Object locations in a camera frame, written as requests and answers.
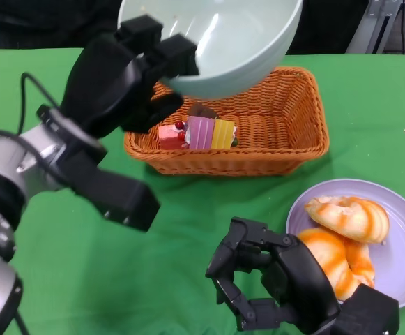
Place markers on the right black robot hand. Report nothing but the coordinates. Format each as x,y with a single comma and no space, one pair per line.
292,279

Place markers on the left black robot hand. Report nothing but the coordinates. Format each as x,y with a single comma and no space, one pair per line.
111,87

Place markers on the orange striped bread roll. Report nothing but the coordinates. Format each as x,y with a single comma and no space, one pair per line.
334,265
355,218

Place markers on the salmon pink cake slice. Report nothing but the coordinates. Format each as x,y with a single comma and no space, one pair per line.
169,137

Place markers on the chocolate cake slice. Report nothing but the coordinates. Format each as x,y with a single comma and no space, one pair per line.
202,111

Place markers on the magenta cake slice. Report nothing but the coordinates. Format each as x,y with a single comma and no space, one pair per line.
202,134

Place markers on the grey metal bowl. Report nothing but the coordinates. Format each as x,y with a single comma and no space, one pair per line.
223,38

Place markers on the yellow cake slice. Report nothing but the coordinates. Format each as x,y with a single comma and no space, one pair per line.
223,136

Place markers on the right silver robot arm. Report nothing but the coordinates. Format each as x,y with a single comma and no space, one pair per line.
366,310

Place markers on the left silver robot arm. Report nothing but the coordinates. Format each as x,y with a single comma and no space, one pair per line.
21,167

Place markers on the lilac round plate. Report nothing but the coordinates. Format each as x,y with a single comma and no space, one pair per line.
401,209

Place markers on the orange wicker basket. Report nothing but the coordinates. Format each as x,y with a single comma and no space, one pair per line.
275,139

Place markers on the black backdrop cloth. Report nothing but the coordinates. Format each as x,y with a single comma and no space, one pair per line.
31,21

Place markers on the green tablecloth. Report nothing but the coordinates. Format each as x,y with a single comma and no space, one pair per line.
49,244

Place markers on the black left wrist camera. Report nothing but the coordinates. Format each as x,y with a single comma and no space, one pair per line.
125,199

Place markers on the aluminium frame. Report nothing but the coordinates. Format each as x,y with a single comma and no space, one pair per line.
371,28

